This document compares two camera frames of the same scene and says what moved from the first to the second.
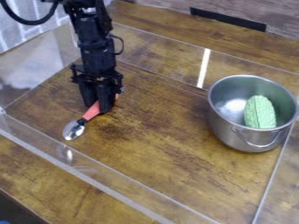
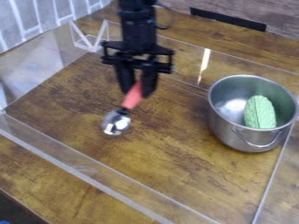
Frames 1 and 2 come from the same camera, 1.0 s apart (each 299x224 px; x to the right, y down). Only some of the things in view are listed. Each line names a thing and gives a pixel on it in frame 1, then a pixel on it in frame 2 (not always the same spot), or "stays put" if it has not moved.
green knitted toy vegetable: [258, 113] stays put
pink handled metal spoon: [75, 129] → [117, 121]
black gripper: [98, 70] → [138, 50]
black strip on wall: [257, 25] stays put
